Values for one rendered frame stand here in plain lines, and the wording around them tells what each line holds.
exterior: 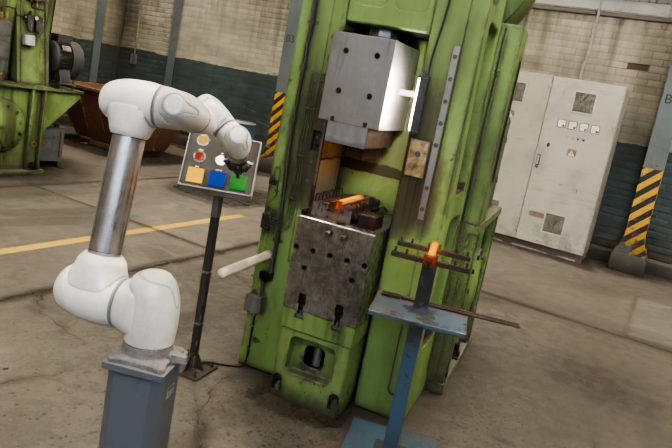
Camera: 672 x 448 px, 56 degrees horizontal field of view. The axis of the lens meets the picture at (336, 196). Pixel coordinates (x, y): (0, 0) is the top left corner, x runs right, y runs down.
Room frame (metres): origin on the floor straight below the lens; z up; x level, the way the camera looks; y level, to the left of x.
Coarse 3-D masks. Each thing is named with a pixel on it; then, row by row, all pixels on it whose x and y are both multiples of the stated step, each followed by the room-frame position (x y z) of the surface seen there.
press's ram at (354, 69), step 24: (336, 48) 2.94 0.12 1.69; (360, 48) 2.90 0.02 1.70; (384, 48) 2.87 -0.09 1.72; (408, 48) 3.04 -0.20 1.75; (336, 72) 2.94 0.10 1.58; (360, 72) 2.90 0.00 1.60; (384, 72) 2.86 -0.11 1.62; (408, 72) 3.12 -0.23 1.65; (336, 96) 2.93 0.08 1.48; (360, 96) 2.89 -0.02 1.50; (384, 96) 2.85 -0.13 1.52; (408, 96) 3.01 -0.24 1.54; (336, 120) 2.92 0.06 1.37; (360, 120) 2.88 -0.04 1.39; (384, 120) 2.90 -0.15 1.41
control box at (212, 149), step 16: (192, 144) 2.95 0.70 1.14; (208, 144) 2.96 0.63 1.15; (256, 144) 3.00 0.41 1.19; (192, 160) 2.91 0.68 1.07; (208, 160) 2.92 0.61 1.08; (256, 160) 2.96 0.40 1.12; (208, 176) 2.89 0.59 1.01; (208, 192) 2.90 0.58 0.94; (224, 192) 2.87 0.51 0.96; (240, 192) 2.88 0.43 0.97
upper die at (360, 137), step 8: (328, 120) 2.93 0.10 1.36; (328, 128) 2.93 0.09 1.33; (336, 128) 2.92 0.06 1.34; (344, 128) 2.91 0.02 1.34; (352, 128) 2.89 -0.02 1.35; (360, 128) 2.88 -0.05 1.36; (328, 136) 2.93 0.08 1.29; (336, 136) 2.92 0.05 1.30; (344, 136) 2.90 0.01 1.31; (352, 136) 2.89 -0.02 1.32; (360, 136) 2.88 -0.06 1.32; (368, 136) 2.89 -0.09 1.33; (376, 136) 3.00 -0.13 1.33; (384, 136) 3.12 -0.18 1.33; (392, 136) 3.25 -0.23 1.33; (344, 144) 2.90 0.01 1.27; (352, 144) 2.89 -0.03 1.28; (360, 144) 2.87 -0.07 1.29; (368, 144) 2.91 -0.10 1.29; (376, 144) 3.02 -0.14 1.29; (384, 144) 3.15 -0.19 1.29
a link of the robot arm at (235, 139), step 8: (232, 120) 2.51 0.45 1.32; (224, 128) 2.47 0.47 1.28; (232, 128) 2.43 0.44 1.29; (240, 128) 2.44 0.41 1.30; (216, 136) 2.50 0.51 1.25; (224, 136) 2.46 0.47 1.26; (232, 136) 2.42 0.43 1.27; (240, 136) 2.42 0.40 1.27; (248, 136) 2.44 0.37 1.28; (224, 144) 2.46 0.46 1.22; (232, 144) 2.42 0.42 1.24; (240, 144) 2.42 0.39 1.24; (248, 144) 2.46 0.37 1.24; (232, 152) 2.46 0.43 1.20; (240, 152) 2.46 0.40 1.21; (248, 152) 2.51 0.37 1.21
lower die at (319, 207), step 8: (320, 200) 2.99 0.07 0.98; (328, 200) 2.98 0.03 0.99; (376, 200) 3.22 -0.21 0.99; (312, 208) 2.93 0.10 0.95; (320, 208) 2.92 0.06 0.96; (344, 208) 2.88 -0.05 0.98; (352, 208) 2.88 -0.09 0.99; (320, 216) 2.92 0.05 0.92; (328, 216) 2.90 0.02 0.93; (336, 216) 2.89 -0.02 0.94; (344, 216) 2.88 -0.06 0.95; (352, 216) 2.88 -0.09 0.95
